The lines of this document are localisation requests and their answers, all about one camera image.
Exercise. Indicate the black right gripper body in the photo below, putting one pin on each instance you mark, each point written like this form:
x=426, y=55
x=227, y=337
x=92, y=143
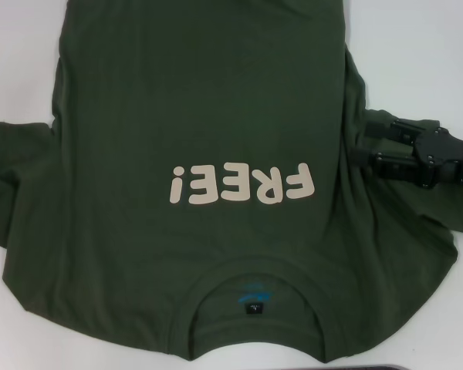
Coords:
x=447, y=162

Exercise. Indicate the dark green FREE t-shirt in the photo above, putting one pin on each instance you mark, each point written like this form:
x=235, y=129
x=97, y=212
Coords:
x=224, y=115

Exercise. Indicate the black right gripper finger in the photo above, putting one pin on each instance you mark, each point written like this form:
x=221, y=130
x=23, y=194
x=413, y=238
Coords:
x=393, y=130
x=397, y=167

